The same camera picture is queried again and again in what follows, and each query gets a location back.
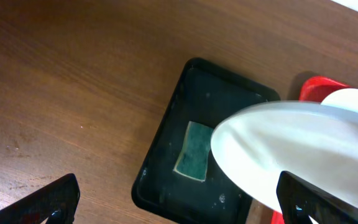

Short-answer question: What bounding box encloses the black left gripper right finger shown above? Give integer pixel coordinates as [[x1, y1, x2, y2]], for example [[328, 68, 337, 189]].
[[276, 171, 358, 224]]

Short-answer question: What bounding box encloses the light green plate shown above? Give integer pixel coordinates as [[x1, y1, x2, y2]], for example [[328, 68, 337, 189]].
[[321, 88, 358, 113]]

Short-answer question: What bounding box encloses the white plate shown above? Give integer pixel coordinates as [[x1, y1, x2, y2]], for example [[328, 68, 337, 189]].
[[211, 101, 358, 210]]

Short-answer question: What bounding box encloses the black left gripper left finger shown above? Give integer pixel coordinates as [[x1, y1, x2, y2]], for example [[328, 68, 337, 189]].
[[0, 174, 80, 224]]

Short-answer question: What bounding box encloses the red plastic tray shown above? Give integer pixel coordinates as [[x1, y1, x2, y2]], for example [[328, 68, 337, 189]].
[[270, 75, 351, 224]]

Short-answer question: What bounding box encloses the black rectangular tray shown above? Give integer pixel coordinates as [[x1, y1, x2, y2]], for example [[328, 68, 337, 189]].
[[131, 58, 280, 223]]

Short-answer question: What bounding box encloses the green yellow sponge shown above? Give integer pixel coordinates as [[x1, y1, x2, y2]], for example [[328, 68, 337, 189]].
[[173, 121, 214, 182]]

